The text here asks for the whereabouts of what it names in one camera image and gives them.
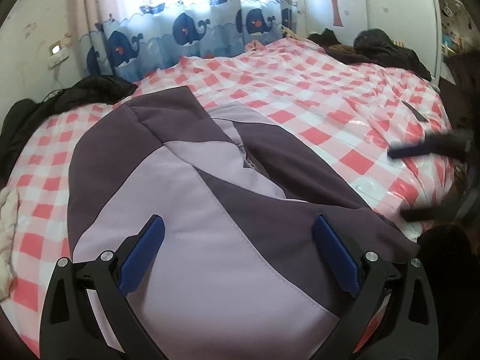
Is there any cluttered white shelf unit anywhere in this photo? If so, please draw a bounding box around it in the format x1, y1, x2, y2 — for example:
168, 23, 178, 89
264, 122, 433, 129
439, 0, 479, 86

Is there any black clothes pile bed end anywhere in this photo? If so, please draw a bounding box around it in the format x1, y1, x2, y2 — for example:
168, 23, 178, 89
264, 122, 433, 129
307, 28, 431, 81

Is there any black coat near curtain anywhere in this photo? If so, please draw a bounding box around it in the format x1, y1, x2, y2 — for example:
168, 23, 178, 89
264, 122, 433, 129
1, 75, 137, 187

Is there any white wall power strip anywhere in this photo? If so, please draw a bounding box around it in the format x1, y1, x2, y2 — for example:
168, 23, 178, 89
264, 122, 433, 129
47, 41, 69, 70

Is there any blue whale print curtain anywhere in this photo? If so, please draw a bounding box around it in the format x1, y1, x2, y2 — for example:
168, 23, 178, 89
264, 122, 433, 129
76, 0, 297, 81

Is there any cream fluffy garment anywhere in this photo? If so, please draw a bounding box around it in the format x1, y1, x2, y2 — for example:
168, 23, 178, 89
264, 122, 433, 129
0, 187, 19, 301

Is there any pink checkered bed sheet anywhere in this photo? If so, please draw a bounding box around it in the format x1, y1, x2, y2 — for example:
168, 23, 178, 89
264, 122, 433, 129
1, 38, 454, 353

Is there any lilac and purple jacket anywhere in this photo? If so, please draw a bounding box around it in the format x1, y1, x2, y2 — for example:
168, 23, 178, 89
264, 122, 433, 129
67, 87, 418, 359

